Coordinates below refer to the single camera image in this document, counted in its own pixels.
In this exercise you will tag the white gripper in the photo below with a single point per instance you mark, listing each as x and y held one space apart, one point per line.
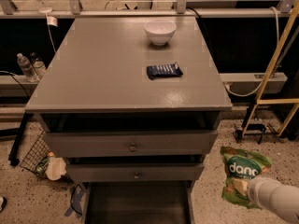
256 190

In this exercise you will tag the green rice chip bag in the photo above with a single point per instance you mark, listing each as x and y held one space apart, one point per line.
240 163

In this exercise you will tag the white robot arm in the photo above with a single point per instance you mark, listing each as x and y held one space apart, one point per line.
284 202

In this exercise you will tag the open bottom grey drawer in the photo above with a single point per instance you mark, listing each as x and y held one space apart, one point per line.
145 202

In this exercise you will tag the middle grey drawer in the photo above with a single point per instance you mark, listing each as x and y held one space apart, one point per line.
133 172

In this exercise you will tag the grey drawer cabinet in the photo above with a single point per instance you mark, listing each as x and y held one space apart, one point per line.
97 83

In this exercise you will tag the top grey drawer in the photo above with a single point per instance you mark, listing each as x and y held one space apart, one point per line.
82 145

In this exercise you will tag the white crumpled bag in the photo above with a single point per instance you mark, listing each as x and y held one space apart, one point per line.
56 168

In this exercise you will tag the dark blue snack packet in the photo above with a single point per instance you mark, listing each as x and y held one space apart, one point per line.
164 71

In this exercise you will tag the blue tape strips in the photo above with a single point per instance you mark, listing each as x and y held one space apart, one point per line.
77 194

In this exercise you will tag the white ceramic bowl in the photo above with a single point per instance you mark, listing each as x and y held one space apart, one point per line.
159 32

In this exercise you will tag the black metal leg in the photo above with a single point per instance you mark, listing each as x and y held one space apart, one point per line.
14 161

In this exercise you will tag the clear water bottle right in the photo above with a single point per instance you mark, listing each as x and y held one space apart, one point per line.
38 64

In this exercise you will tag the clear water bottle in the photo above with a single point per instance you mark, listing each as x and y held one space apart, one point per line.
38 64
27 68

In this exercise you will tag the clear water bottle left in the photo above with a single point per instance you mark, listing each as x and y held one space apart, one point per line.
27 68

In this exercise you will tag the black wire basket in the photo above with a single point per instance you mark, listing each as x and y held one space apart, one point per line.
37 158

